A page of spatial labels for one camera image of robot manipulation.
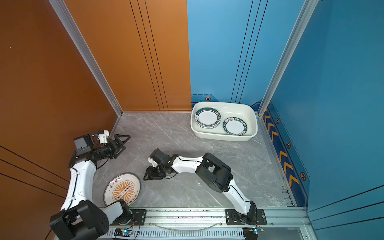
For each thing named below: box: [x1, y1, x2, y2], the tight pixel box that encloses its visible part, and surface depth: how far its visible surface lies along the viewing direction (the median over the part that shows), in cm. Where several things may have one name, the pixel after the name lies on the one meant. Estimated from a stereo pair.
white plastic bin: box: [190, 101, 258, 142], surface depth 117 cm
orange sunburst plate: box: [103, 173, 141, 207], surface depth 84 cm
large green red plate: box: [194, 107, 221, 129], surface depth 114 cm
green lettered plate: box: [222, 117, 248, 136], surface depth 111 cm
